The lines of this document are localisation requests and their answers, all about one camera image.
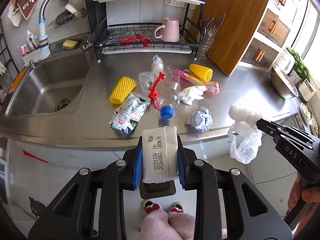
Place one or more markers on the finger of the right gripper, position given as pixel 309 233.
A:
pixel 269 127

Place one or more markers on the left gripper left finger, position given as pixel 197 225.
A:
pixel 138 169

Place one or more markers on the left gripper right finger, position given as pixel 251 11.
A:
pixel 180 163

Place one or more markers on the white milk carton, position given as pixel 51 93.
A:
pixel 159 148

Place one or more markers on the white plastic bag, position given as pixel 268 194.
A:
pixel 244 135

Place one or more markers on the grey paper ball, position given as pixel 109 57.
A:
pixel 201 120

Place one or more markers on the blue bottle cap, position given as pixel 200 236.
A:
pixel 167 112

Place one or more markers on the white tissue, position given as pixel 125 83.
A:
pixel 189 94

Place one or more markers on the pink candy wrapper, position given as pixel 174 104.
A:
pixel 211 86

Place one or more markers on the clear crushed plastic bottle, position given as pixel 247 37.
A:
pixel 169 88

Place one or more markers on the red wrapper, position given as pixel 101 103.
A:
pixel 154 93

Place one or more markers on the yellow foam net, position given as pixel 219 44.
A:
pixel 123 88
pixel 202 72

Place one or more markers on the clear plastic bag front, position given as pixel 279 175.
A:
pixel 147 79

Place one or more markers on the clear plastic bag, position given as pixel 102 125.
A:
pixel 157 64
pixel 147 79

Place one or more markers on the grey trash bin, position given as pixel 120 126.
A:
pixel 153 190

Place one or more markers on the chrome kitchen faucet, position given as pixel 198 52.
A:
pixel 73 30

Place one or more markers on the person's right hand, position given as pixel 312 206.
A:
pixel 310 195

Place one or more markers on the left red slipper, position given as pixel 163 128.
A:
pixel 149 206

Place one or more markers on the red slipper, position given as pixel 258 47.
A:
pixel 149 206
pixel 177 208

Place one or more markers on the right red slipper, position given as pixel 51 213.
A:
pixel 177 208

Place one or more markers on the steel mixing bowl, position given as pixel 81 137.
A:
pixel 282 83

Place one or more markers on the pink trouser legs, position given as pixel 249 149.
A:
pixel 172 225

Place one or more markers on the green potted plant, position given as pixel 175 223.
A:
pixel 299 66

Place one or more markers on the white rice cooker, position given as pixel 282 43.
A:
pixel 285 61

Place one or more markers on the black cat floor mat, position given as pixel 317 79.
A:
pixel 37 208

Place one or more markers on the glass cutlery holder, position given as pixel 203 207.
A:
pixel 209 28

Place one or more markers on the stainless steel sink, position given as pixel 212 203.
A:
pixel 52 87

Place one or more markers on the white storage cabinet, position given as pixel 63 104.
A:
pixel 279 27

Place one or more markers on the wooden cutting board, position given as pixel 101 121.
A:
pixel 242 18

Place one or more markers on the red plastic utensil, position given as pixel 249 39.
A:
pixel 135 40

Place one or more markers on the pink ceramic mug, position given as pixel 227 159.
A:
pixel 169 31

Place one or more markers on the black dish rack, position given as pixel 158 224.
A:
pixel 111 22

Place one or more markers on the yellow sponge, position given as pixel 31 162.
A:
pixel 70 44

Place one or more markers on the white sink caddy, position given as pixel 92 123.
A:
pixel 36 56

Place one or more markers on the white wall socket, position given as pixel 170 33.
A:
pixel 172 3

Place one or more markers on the wire wall basket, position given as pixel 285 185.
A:
pixel 67 17

